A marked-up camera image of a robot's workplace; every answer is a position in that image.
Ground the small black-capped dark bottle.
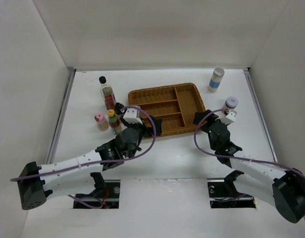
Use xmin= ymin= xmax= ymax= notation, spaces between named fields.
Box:
xmin=114 ymin=102 xmax=124 ymax=118

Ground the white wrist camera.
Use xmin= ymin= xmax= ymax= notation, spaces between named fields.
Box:
xmin=219 ymin=111 xmax=237 ymax=125
xmin=123 ymin=106 xmax=142 ymax=124

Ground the white blue-band salt canister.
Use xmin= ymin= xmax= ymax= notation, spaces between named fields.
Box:
xmin=207 ymin=67 xmax=225 ymax=93

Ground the purple cable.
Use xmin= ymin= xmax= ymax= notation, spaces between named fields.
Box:
xmin=10 ymin=105 xmax=160 ymax=181
xmin=193 ymin=109 xmax=305 ymax=184

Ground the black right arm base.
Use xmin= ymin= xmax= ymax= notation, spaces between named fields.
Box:
xmin=207 ymin=171 xmax=256 ymax=209

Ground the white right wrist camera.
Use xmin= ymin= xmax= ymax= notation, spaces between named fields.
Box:
xmin=219 ymin=111 xmax=237 ymax=125

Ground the grey-lid brown spice jar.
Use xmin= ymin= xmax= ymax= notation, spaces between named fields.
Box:
xmin=222 ymin=96 xmax=239 ymax=111

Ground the tall black-capped sauce bottle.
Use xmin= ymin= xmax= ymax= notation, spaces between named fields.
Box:
xmin=99 ymin=76 xmax=116 ymax=110

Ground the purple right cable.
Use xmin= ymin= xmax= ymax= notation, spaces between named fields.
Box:
xmin=193 ymin=109 xmax=305 ymax=184

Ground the yellow-capped red sauce bottle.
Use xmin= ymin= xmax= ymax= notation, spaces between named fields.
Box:
xmin=107 ymin=109 xmax=122 ymax=134

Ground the brown wicker divided tray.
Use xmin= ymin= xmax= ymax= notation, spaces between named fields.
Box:
xmin=128 ymin=83 xmax=206 ymax=137

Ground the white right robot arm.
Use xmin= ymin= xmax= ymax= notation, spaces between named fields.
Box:
xmin=193 ymin=110 xmax=305 ymax=224

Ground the pink-capped spice jar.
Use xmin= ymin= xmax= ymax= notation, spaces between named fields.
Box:
xmin=94 ymin=113 xmax=109 ymax=131

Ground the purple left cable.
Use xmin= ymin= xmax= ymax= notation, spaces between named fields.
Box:
xmin=10 ymin=105 xmax=160 ymax=181

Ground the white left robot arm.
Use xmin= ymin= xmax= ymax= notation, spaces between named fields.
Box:
xmin=14 ymin=117 xmax=162 ymax=210

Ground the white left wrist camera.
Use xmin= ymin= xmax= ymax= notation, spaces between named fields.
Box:
xmin=123 ymin=106 xmax=142 ymax=124

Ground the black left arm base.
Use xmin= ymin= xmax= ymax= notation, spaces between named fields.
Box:
xmin=73 ymin=173 xmax=121 ymax=209

